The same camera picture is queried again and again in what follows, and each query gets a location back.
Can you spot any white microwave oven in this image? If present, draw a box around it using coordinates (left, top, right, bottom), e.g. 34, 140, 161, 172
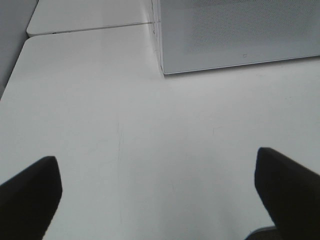
151, 0, 320, 76

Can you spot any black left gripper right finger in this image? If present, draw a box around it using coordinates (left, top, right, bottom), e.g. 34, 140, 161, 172
254, 147, 320, 240

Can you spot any white adjoining table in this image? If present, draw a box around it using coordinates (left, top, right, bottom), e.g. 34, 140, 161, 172
26, 0, 152, 37

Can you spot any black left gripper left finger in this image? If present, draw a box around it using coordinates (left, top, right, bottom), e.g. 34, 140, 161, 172
0, 156, 62, 240

